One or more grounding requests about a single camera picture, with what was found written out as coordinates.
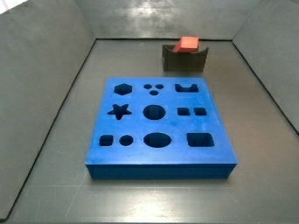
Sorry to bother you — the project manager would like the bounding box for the dark grey curved fixture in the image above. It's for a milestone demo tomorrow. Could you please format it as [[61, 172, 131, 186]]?
[[163, 45, 209, 72]]

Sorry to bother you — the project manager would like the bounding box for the red rectangular block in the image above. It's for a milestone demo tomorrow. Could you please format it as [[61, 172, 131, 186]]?
[[172, 36, 199, 53]]

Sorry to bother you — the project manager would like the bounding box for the blue shape sorting board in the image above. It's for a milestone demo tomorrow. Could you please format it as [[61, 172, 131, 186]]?
[[85, 77, 237, 179]]

